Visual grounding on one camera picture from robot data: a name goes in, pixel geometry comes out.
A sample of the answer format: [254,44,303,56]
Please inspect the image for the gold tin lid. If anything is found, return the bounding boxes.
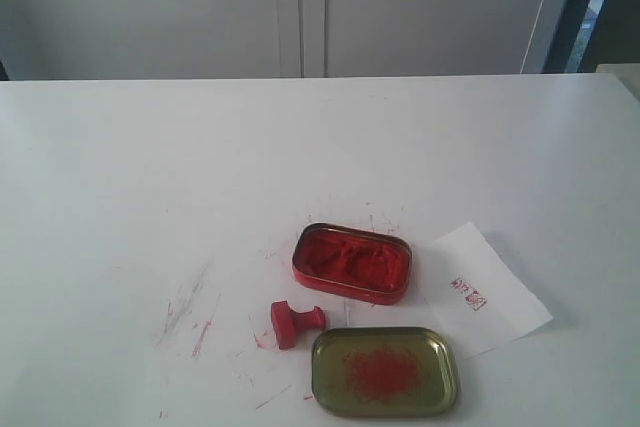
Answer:
[311,327,459,418]

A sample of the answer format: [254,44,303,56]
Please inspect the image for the red stamp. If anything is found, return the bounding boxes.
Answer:
[270,301,327,350]

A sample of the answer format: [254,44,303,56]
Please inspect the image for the red ink paste tin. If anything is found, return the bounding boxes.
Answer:
[292,223,412,305]

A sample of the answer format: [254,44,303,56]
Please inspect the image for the white cabinet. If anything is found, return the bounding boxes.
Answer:
[1,0,565,80]

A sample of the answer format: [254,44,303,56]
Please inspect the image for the white paper sheet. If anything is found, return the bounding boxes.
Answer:
[419,222,553,358]

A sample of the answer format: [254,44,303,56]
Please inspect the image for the dark window frame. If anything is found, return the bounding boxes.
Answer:
[542,0,639,74]

